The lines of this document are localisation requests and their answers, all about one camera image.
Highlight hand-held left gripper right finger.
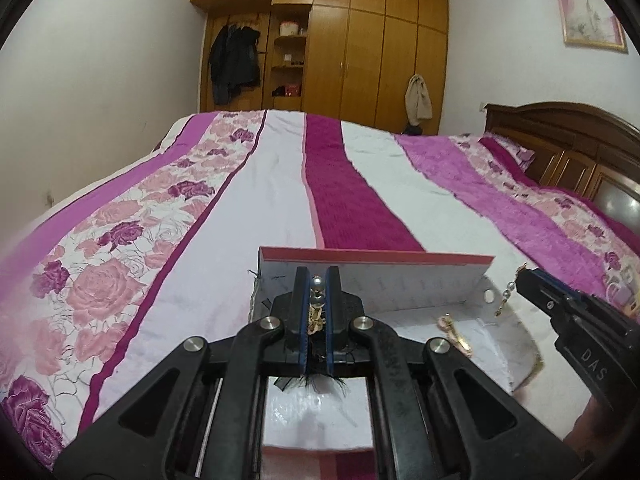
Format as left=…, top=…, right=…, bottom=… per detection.
left=324, top=266, right=596, bottom=480

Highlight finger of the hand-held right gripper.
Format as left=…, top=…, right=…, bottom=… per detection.
left=517, top=270, right=587, bottom=333
left=537, top=271, right=632, bottom=322

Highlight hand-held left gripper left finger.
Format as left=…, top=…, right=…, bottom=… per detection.
left=52, top=266, right=311, bottom=480

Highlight pearl bead chain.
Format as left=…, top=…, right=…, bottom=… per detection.
left=494, top=262, right=529, bottom=317

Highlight black feather pearl hair accessory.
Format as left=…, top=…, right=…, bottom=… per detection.
left=272, top=276, right=358, bottom=428

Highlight pink cardboard box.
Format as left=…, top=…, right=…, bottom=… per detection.
left=247, top=246, right=545, bottom=453

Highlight person's right forearm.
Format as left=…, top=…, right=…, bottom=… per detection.
left=564, top=396, right=635, bottom=467

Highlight gold clasp jewelry piece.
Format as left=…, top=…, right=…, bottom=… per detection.
left=436, top=314, right=474, bottom=357

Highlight floral striped bedspread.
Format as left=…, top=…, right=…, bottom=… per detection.
left=0, top=109, right=640, bottom=480

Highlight purple floral pillow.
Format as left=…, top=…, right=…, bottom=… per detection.
left=479, top=132, right=537, bottom=172

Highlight wooden bed headboard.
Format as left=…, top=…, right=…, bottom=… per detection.
left=484, top=101, right=640, bottom=242

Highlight beige hanging garment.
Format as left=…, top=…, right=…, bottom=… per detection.
left=404, top=74, right=434, bottom=124

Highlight dark hanging coats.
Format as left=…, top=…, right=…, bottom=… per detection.
left=207, top=22, right=262, bottom=107

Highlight wooden wardrobe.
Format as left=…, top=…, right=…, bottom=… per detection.
left=190, top=0, right=450, bottom=136

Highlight framed wall photo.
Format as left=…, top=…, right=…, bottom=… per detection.
left=551, top=0, right=629, bottom=54

